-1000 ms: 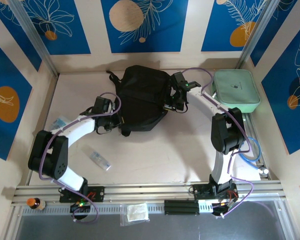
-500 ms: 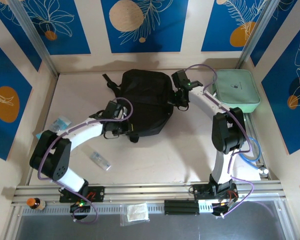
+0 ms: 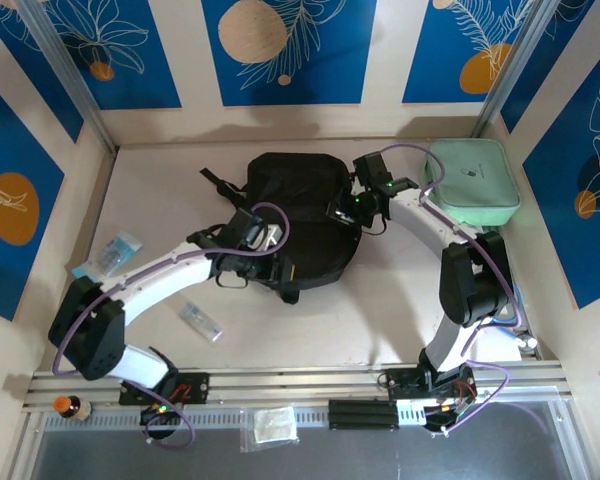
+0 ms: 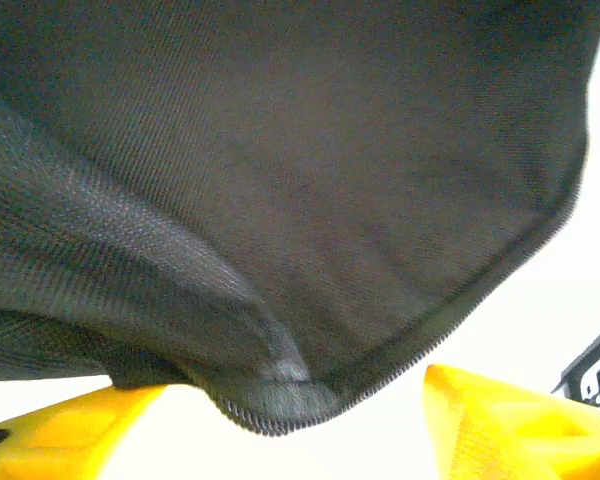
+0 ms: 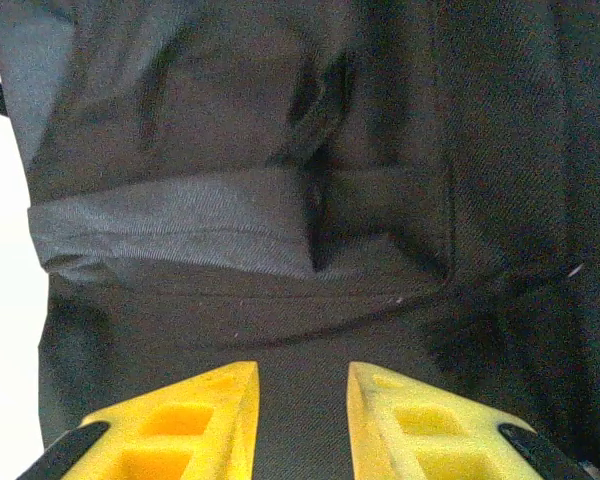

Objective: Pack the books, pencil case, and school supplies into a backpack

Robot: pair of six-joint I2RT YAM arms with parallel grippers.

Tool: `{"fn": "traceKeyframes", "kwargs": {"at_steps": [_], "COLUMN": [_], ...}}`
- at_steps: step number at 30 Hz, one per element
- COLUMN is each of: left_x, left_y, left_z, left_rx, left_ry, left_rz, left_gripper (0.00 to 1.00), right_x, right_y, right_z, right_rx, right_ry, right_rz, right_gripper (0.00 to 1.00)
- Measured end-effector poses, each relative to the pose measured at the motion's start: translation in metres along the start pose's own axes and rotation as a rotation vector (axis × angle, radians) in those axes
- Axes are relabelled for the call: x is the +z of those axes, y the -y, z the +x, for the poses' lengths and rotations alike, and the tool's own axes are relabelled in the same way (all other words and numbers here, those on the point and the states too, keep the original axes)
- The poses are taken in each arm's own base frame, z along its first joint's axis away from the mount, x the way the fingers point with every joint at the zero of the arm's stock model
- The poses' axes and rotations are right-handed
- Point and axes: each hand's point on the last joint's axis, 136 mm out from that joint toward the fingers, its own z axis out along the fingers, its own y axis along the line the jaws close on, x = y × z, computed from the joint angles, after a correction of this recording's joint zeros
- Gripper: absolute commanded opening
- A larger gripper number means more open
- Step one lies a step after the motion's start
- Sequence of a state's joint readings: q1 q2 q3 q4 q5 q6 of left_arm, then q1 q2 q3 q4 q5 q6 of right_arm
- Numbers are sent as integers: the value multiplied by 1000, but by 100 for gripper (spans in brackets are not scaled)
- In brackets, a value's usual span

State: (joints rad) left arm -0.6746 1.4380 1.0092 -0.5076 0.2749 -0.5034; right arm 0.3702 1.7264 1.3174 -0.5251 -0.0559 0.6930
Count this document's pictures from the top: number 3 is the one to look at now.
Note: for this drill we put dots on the black backpack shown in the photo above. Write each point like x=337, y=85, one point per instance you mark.
x=305, y=175

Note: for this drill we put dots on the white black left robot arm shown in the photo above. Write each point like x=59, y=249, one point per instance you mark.
x=150, y=285

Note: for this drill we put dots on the mint green pencil case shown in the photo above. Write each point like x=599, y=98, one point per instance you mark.
x=480, y=170

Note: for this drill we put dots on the blue clear plastic packet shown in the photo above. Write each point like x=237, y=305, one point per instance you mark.
x=111, y=250

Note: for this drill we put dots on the clear plastic bag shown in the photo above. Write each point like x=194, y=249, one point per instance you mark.
x=271, y=427

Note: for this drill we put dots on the black ribbed block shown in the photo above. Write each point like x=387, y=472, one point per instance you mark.
x=362, y=414

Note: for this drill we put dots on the small metal fitting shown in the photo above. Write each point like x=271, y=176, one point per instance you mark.
x=526, y=343

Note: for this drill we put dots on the brown bottle orange cap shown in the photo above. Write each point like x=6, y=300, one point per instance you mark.
x=72, y=407

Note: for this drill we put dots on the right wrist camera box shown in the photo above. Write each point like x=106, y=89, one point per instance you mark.
x=372, y=170

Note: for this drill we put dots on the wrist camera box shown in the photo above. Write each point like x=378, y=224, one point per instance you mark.
x=252, y=230
x=372, y=170

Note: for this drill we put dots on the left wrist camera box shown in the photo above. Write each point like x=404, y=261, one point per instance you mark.
x=252, y=230

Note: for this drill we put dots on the aluminium mounting rail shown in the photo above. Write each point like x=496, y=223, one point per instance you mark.
x=290, y=382

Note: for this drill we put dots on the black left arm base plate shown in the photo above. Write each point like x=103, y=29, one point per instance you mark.
x=195, y=387

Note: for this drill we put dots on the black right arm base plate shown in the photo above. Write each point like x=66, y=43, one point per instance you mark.
x=400, y=382

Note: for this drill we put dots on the aluminium frame post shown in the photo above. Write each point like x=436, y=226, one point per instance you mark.
x=75, y=75
x=510, y=70

